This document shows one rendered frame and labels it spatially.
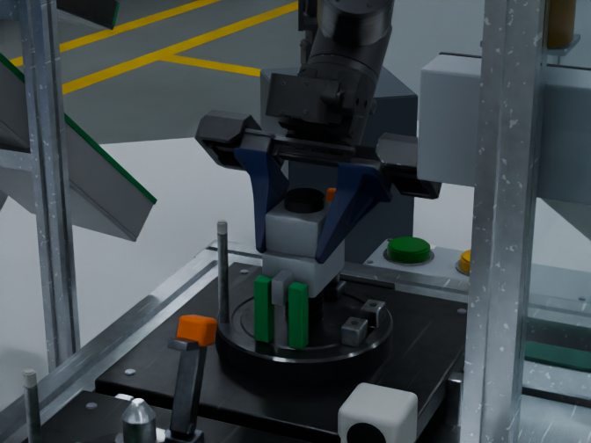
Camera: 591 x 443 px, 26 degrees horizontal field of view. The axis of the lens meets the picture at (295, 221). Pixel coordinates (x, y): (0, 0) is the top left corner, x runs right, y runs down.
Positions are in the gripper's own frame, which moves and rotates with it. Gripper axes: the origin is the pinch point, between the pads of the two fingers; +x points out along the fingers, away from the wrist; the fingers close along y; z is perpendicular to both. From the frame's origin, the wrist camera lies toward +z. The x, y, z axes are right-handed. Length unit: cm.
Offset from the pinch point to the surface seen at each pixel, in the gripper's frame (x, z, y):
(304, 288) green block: 5.7, 0.1, 1.9
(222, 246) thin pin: 3.6, 0.3, -5.4
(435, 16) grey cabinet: -166, -273, -86
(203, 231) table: -11, -46, -30
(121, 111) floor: -134, -311, -210
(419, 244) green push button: -6.9, -23.9, 2.4
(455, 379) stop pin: 8.4, -7.8, 12.6
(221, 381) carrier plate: 13.4, -1.7, -3.2
